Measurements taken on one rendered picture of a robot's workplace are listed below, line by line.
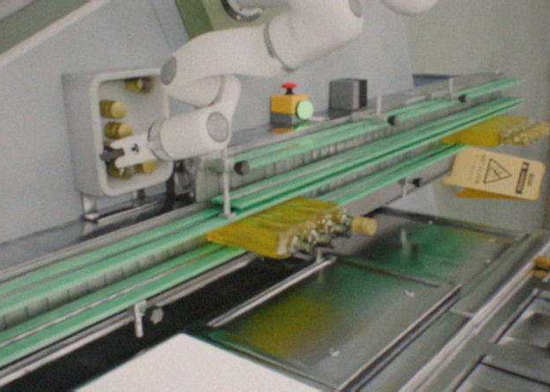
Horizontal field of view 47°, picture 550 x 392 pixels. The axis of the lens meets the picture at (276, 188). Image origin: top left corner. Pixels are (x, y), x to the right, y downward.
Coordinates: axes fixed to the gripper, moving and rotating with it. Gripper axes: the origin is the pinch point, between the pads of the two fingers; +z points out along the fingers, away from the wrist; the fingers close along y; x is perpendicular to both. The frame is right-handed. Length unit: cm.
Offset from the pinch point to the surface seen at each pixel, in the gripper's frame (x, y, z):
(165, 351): -34.7, -10.6, -12.4
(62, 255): -13.9, -18.6, -3.8
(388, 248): -42, 62, -14
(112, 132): 3.8, 0.7, -0.1
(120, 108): 7.8, 1.8, -3.1
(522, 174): -90, 353, 56
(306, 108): -2, 56, -4
